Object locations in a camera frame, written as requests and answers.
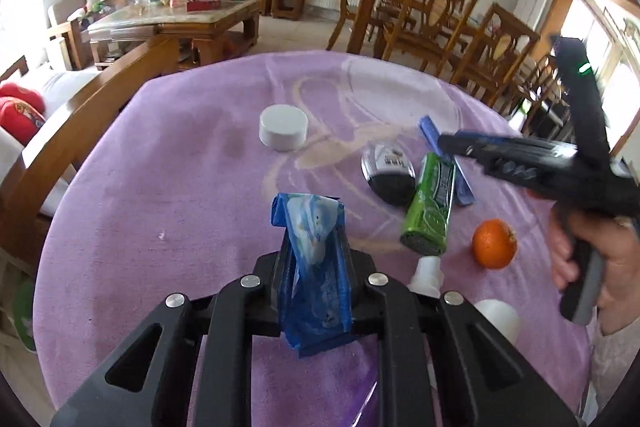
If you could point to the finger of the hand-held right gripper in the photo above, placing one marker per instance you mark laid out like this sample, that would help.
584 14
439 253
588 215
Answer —
470 147
462 187

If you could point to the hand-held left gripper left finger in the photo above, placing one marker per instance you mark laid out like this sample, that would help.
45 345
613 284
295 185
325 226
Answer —
265 302

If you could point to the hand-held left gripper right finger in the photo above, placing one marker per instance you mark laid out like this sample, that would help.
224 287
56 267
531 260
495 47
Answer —
360 297

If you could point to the green gum pack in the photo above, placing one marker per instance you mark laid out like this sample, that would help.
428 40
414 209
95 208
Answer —
430 207

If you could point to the blue plastic wrapper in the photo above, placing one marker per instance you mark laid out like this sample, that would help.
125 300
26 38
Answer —
312 247

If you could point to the person's right forearm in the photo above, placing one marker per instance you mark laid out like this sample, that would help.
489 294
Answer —
615 367

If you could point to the person's right hand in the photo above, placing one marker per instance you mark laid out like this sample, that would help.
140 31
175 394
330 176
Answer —
620 257

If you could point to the orange fruit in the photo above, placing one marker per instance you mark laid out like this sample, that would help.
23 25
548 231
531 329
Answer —
495 243

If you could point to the black sachet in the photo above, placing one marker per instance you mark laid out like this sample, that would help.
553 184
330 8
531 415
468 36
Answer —
390 172

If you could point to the white standing air conditioner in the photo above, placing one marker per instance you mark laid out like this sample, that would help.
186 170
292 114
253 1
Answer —
532 4

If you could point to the white round jar lid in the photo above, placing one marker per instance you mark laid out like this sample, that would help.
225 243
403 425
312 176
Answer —
282 127

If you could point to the green bin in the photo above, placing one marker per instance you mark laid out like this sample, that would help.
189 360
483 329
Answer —
22 322

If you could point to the wooden sofa with white cushions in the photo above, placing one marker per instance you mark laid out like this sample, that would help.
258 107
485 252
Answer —
100 87

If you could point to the wooden coffee table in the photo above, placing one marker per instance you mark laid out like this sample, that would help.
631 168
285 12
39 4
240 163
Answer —
175 19

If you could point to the red cushion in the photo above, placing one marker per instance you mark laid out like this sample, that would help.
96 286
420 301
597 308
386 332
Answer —
17 112

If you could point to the wooden armchair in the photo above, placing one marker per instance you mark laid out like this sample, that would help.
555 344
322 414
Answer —
65 27

